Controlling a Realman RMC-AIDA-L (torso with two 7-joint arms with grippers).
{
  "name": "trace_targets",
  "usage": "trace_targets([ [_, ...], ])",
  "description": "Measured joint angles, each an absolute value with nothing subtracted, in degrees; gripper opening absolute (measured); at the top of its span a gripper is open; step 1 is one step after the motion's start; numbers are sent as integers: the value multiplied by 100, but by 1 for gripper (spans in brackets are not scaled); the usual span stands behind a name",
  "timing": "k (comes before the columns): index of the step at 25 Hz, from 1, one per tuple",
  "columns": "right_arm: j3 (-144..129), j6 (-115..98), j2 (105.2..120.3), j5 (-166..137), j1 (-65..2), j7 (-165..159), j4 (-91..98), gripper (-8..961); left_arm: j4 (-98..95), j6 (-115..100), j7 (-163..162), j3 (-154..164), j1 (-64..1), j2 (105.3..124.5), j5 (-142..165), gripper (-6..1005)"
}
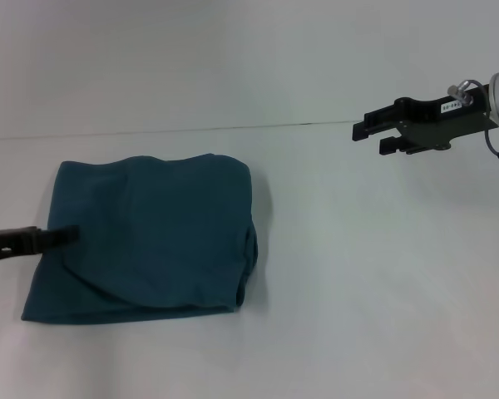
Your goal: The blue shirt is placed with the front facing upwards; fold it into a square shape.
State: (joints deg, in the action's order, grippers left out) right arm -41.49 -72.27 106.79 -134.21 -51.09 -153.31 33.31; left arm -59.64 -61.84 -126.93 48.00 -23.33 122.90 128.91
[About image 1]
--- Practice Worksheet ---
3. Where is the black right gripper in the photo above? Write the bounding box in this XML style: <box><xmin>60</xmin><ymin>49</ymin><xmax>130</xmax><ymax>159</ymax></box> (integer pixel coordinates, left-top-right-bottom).
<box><xmin>351</xmin><ymin>83</ymin><xmax>499</xmax><ymax>157</ymax></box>

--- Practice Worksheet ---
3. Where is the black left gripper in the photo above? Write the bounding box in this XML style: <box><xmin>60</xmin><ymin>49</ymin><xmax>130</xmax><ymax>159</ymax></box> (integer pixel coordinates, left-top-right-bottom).
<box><xmin>0</xmin><ymin>224</ymin><xmax>81</xmax><ymax>265</ymax></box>

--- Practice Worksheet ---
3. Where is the teal blue FREE t-shirt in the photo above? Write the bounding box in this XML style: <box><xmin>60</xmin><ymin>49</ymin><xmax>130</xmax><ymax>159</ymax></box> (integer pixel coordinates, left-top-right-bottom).
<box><xmin>20</xmin><ymin>152</ymin><xmax>259</xmax><ymax>323</ymax></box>

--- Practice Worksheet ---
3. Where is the grey right arm cable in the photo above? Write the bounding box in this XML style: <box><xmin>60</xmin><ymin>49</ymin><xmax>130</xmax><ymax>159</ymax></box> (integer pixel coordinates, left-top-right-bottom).
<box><xmin>482</xmin><ymin>125</ymin><xmax>499</xmax><ymax>161</ymax></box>

